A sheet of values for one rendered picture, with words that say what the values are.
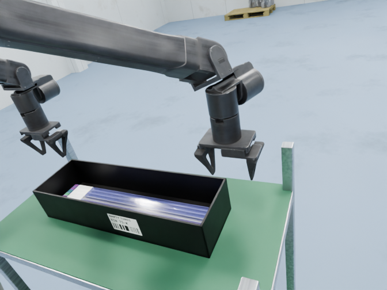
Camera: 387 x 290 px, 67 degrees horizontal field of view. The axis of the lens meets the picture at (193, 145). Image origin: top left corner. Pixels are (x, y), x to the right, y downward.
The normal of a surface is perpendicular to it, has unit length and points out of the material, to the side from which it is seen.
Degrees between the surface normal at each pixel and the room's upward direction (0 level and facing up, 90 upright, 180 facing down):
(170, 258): 0
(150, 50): 68
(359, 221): 0
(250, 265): 0
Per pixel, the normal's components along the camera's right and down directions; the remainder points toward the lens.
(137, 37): 0.56, -0.17
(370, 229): -0.18, -0.84
